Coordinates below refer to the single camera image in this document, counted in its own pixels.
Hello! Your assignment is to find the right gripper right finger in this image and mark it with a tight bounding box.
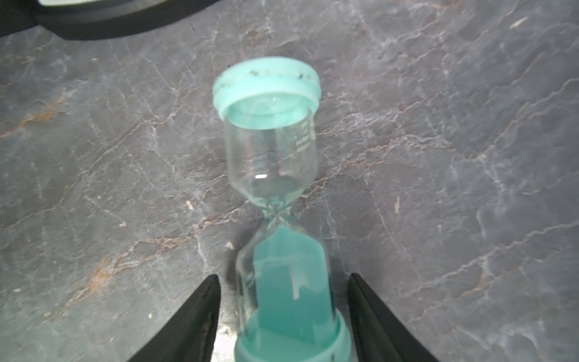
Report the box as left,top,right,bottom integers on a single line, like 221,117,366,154
348,273,438,362

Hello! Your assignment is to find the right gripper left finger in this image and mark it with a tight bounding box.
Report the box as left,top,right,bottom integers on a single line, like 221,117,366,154
130,275,221,362

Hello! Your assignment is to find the black bit holder strip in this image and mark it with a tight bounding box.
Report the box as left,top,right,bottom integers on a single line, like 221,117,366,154
1,0,217,41

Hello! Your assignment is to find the green hourglass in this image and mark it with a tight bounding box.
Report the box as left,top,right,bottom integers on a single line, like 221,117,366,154
213,57,352,361

